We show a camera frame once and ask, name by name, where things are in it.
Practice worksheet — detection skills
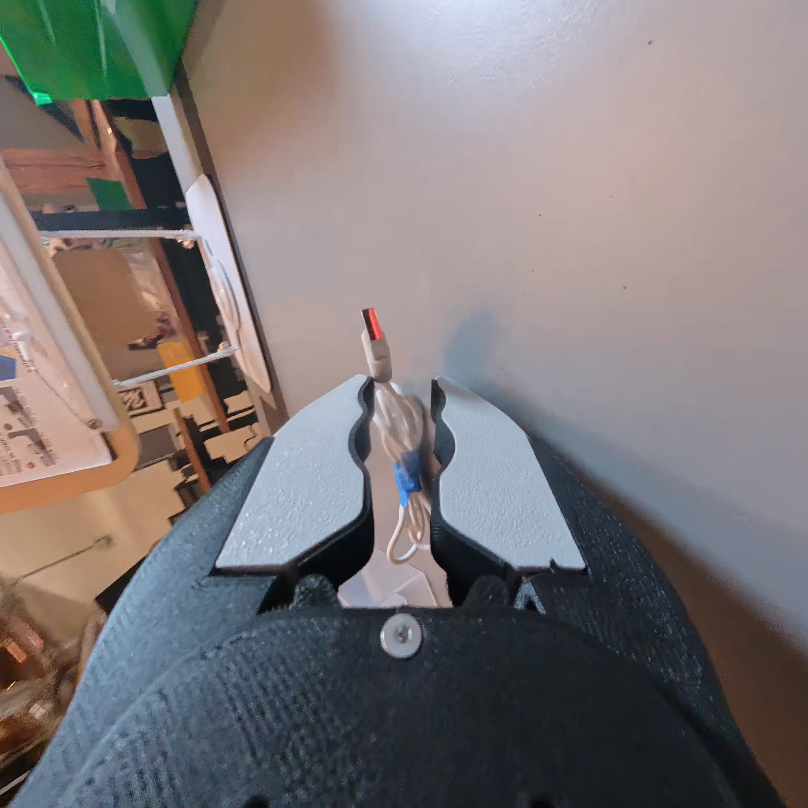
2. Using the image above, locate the green box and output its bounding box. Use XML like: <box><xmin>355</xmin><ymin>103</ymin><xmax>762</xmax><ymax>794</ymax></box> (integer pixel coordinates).
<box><xmin>0</xmin><ymin>0</ymin><xmax>198</xmax><ymax>106</ymax></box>

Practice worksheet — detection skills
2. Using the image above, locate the white usb cable blue tape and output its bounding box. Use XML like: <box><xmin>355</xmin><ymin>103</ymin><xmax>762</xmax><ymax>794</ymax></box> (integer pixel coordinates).
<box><xmin>360</xmin><ymin>307</ymin><xmax>443</xmax><ymax>566</ymax></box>

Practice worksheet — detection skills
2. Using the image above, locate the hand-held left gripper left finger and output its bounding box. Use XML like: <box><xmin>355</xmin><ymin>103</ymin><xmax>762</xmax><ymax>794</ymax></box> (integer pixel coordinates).
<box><xmin>215</xmin><ymin>374</ymin><xmax>376</xmax><ymax>589</ymax></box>

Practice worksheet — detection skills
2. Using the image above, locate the yellow box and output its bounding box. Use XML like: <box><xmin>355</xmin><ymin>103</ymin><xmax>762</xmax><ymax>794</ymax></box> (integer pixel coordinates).
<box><xmin>157</xmin><ymin>340</ymin><xmax>207</xmax><ymax>403</ymax></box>

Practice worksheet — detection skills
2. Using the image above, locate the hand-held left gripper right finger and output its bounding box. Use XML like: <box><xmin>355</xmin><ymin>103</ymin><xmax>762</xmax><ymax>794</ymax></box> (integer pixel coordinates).
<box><xmin>431</xmin><ymin>376</ymin><xmax>589</xmax><ymax>589</ymax></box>

